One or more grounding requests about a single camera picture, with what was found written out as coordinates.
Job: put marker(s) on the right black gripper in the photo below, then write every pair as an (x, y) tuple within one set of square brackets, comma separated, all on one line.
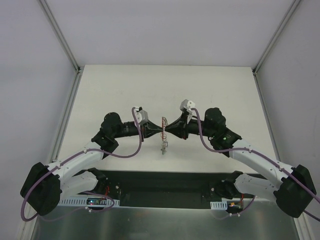
[(184, 128)]

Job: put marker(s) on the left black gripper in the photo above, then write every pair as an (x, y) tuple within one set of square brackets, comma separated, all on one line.
[(144, 128)]

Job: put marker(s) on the key holder with red handle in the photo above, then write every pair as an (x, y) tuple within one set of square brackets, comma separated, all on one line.
[(164, 142)]

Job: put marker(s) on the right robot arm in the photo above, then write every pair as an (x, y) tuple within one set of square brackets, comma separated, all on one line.
[(291, 188)]

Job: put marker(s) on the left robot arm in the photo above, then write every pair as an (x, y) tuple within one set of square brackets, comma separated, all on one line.
[(47, 185)]

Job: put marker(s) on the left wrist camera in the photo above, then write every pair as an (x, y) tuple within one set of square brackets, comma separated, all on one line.
[(141, 116)]

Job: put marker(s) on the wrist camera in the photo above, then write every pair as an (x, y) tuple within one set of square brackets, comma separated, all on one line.
[(187, 105), (141, 116)]

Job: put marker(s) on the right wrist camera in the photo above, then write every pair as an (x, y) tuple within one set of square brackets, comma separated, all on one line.
[(187, 105)]

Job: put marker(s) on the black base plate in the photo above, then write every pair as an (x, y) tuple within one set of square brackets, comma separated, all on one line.
[(173, 190)]

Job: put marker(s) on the left aluminium rail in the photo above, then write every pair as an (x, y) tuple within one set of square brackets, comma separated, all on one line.
[(63, 122)]

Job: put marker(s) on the aluminium rail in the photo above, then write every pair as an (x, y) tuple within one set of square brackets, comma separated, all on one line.
[(63, 122), (266, 116)]

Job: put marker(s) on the right white cable duct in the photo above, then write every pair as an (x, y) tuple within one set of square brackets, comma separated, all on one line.
[(219, 205)]

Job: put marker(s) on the white cable duct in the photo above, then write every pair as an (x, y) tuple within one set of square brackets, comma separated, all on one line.
[(219, 205), (83, 201)]

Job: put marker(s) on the right aluminium rail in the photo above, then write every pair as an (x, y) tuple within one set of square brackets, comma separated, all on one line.
[(266, 116)]

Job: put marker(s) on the left white cable duct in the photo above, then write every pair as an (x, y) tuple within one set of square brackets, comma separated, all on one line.
[(83, 201)]

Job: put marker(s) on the right aluminium frame post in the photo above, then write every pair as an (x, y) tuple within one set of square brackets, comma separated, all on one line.
[(276, 35)]

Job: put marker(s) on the aluminium frame post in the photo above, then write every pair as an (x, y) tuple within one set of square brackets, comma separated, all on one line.
[(45, 7), (276, 35)]

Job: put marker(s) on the left aluminium frame post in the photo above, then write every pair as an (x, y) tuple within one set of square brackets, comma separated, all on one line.
[(45, 7)]

